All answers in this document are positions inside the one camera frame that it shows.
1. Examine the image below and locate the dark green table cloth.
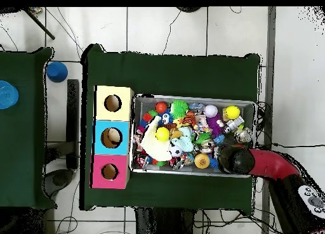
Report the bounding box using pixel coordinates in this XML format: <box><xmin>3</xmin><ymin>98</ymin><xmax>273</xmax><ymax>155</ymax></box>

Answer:
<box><xmin>79</xmin><ymin>43</ymin><xmax>262</xmax><ymax>216</ymax></box>
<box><xmin>0</xmin><ymin>47</ymin><xmax>58</xmax><ymax>211</ymax></box>

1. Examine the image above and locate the cream muslin cloth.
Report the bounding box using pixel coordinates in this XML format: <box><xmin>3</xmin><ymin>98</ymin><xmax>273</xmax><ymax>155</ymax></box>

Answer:
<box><xmin>139</xmin><ymin>115</ymin><xmax>174</xmax><ymax>162</ymax></box>

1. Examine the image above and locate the blue plastic cup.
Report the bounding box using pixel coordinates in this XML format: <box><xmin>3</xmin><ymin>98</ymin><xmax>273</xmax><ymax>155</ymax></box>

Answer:
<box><xmin>46</xmin><ymin>61</ymin><xmax>69</xmax><ymax>83</ymax></box>

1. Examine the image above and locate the white baseball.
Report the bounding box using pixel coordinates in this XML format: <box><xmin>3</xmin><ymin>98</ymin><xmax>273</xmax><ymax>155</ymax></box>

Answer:
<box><xmin>203</xmin><ymin>104</ymin><xmax>218</xmax><ymax>119</ymax></box>

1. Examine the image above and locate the light teal muslin cloth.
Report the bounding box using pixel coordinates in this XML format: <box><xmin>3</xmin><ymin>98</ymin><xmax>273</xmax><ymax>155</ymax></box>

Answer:
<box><xmin>171</xmin><ymin>126</ymin><xmax>195</xmax><ymax>153</ymax></box>

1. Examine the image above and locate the green spiky ball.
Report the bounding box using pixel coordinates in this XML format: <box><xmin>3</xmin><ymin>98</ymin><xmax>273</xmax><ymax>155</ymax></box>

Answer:
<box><xmin>169</xmin><ymin>99</ymin><xmax>190</xmax><ymax>119</ymax></box>

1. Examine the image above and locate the yellow smiley ball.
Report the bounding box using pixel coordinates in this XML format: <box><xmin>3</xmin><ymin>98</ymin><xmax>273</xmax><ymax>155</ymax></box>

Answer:
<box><xmin>225</xmin><ymin>105</ymin><xmax>241</xmax><ymax>120</ymax></box>

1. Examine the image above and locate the black round stand base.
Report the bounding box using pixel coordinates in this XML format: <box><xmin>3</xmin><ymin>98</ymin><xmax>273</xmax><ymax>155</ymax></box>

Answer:
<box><xmin>176</xmin><ymin>6</ymin><xmax>202</xmax><ymax>13</ymax></box>

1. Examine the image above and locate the orange red ball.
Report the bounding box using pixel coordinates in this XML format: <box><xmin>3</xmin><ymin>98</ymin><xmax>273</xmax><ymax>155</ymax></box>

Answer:
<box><xmin>155</xmin><ymin>101</ymin><xmax>168</xmax><ymax>115</ymax></box>

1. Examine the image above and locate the orange striped tiger plush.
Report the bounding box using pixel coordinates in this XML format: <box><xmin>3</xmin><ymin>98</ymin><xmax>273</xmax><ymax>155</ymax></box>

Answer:
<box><xmin>178</xmin><ymin>111</ymin><xmax>197</xmax><ymax>128</ymax></box>

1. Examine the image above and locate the black floor cable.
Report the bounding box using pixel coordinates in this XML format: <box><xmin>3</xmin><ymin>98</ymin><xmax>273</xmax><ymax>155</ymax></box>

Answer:
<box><xmin>271</xmin><ymin>142</ymin><xmax>325</xmax><ymax>149</ymax></box>

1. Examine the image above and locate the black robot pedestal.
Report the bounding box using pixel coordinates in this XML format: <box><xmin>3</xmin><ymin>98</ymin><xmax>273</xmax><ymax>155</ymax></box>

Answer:
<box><xmin>134</xmin><ymin>207</ymin><xmax>196</xmax><ymax>234</ymax></box>

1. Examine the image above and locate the toy hamburger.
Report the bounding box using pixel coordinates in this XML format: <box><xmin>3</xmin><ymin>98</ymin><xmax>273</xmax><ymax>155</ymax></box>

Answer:
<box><xmin>194</xmin><ymin>152</ymin><xmax>211</xmax><ymax>169</ymax></box>

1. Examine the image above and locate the dark grey round seat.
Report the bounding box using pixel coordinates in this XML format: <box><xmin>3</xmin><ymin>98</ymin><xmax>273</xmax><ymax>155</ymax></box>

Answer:
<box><xmin>44</xmin><ymin>168</ymin><xmax>75</xmax><ymax>197</ymax></box>

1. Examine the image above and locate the purple spiky toy with eyes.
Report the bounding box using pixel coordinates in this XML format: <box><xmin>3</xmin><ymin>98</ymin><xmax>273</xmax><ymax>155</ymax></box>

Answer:
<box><xmin>205</xmin><ymin>112</ymin><xmax>225</xmax><ymax>139</ymax></box>

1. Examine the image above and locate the yellow tennis ball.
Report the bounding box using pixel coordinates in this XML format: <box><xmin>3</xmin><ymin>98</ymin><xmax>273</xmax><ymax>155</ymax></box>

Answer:
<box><xmin>154</xmin><ymin>126</ymin><xmax>170</xmax><ymax>143</ymax></box>

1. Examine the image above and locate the wooden box with three holes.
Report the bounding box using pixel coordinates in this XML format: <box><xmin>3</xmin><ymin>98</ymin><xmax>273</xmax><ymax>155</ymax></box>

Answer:
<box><xmin>89</xmin><ymin>84</ymin><xmax>135</xmax><ymax>190</ymax></box>

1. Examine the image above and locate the black pole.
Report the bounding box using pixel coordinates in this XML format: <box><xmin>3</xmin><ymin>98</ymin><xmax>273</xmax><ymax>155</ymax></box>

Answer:
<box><xmin>23</xmin><ymin>8</ymin><xmax>56</xmax><ymax>41</ymax></box>

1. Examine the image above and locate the blue round lid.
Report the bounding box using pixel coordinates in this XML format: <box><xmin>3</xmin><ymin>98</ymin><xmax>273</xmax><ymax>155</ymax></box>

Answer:
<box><xmin>0</xmin><ymin>80</ymin><xmax>20</xmax><ymax>110</ymax></box>

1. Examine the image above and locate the shallow metal mesh bin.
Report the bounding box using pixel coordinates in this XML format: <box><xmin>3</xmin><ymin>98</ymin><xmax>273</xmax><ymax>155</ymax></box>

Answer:
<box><xmin>129</xmin><ymin>93</ymin><xmax>257</xmax><ymax>178</ymax></box>

